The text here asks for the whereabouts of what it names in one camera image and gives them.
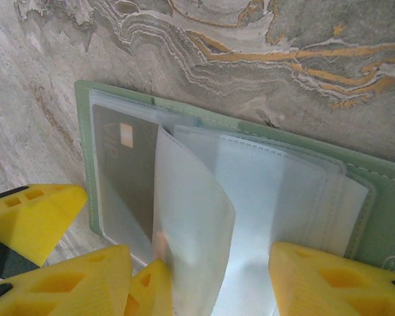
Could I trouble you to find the green card holder clear sleeves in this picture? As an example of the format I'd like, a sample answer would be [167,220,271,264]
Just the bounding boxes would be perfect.
[74,78,395,316]

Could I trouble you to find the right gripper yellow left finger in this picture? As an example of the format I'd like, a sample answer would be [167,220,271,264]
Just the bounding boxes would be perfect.
[0,245,133,316]

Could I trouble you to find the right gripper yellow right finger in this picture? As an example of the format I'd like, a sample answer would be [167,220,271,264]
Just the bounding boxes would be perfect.
[269,242,395,316]

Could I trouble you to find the black credit card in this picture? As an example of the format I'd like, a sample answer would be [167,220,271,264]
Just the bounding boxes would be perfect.
[91,103,162,246]

